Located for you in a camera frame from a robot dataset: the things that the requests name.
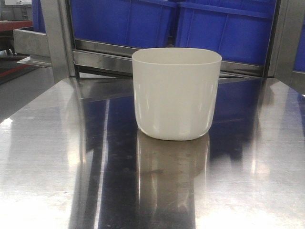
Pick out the white plastic bin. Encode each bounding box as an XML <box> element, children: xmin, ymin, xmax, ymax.
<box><xmin>132</xmin><ymin>48</ymin><xmax>222</xmax><ymax>141</ymax></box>

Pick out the blue crate behind left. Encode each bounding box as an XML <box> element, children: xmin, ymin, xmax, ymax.
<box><xmin>70</xmin><ymin>0</ymin><xmax>177</xmax><ymax>48</ymax></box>

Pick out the blue crate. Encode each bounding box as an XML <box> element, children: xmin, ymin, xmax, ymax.
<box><xmin>70</xmin><ymin>0</ymin><xmax>177</xmax><ymax>48</ymax></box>
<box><xmin>174</xmin><ymin>0</ymin><xmax>276</xmax><ymax>65</ymax></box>

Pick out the blue crate behind right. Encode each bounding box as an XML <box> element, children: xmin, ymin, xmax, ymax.
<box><xmin>174</xmin><ymin>0</ymin><xmax>276</xmax><ymax>65</ymax></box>

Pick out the stainless steel shelf frame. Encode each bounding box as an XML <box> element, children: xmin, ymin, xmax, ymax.
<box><xmin>13</xmin><ymin>0</ymin><xmax>305</xmax><ymax>93</ymax></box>

